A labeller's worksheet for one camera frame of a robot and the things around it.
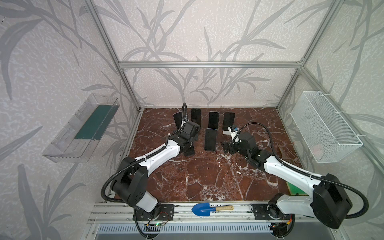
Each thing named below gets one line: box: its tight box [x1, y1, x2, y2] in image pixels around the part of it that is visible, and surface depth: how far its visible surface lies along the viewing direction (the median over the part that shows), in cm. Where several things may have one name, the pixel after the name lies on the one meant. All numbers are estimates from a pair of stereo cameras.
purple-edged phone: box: [180, 141, 195, 157], surface depth 71 cm
